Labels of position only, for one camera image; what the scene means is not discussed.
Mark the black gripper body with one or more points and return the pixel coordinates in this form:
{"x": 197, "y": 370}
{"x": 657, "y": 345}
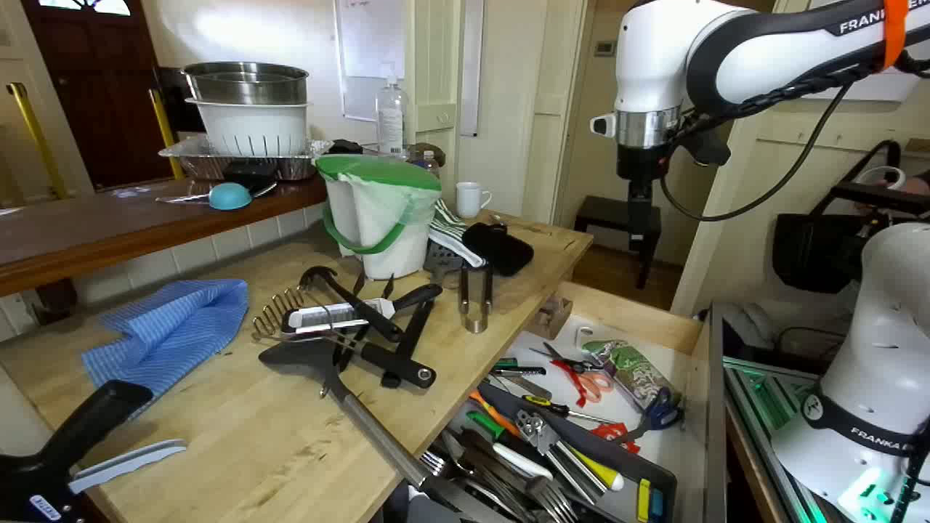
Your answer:
{"x": 643, "y": 176}

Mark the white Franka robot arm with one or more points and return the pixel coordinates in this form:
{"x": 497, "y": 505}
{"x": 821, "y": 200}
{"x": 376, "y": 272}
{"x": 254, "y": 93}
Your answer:
{"x": 677, "y": 59}

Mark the open wooden drawer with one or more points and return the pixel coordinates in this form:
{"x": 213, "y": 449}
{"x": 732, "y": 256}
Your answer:
{"x": 668, "y": 335}

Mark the dark side table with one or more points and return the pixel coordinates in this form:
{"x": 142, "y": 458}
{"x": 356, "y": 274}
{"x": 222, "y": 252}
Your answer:
{"x": 604, "y": 218}

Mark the small wooden block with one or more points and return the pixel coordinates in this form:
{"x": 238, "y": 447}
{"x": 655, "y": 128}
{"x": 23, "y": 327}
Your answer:
{"x": 552, "y": 319}

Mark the green printed package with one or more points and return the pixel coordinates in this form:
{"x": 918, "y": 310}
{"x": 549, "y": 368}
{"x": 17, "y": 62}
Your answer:
{"x": 627, "y": 368}

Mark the metal cylinder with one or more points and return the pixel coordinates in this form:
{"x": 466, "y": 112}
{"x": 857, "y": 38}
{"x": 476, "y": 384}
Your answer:
{"x": 473, "y": 300}

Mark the black bag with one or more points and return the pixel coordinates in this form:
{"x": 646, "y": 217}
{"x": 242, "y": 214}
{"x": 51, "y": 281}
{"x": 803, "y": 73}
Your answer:
{"x": 818, "y": 252}

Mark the white mug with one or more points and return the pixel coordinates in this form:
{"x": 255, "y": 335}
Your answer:
{"x": 469, "y": 200}

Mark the long black knife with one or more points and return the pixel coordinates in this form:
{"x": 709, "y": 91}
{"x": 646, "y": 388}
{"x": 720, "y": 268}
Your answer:
{"x": 581, "y": 441}

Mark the silver fork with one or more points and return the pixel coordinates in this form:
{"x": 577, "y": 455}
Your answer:
{"x": 552, "y": 474}

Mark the black tongs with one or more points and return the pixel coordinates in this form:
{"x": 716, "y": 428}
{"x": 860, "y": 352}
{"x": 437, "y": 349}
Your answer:
{"x": 411, "y": 335}

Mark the clear plastic bottle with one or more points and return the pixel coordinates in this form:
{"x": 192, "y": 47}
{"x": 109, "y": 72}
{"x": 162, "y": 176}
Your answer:
{"x": 389, "y": 121}

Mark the white bucket with green liner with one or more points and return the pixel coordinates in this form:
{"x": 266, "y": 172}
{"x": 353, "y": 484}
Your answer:
{"x": 378, "y": 218}

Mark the metal spiral whisk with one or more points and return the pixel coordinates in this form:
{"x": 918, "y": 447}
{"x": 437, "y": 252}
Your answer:
{"x": 277, "y": 311}

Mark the white plastic colander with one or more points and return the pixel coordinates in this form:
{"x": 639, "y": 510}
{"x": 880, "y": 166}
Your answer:
{"x": 251, "y": 128}

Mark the metal pot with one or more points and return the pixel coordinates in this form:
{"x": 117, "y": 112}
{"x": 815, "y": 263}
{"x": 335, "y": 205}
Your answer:
{"x": 248, "y": 83}

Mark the small blue bowl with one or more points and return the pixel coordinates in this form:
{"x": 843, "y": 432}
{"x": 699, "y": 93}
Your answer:
{"x": 229, "y": 195}

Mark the dish drainer tray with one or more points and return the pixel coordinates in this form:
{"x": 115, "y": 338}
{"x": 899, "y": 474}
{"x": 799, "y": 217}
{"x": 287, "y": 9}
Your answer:
{"x": 183, "y": 153}

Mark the blue cloth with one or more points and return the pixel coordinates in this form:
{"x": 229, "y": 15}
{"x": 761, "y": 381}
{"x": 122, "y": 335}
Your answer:
{"x": 168, "y": 330}

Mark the yellow pole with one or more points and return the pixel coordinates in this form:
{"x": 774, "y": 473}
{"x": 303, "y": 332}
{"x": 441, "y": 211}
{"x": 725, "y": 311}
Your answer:
{"x": 162, "y": 131}

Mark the brown wooden door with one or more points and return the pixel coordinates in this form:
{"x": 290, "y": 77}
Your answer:
{"x": 96, "y": 96}

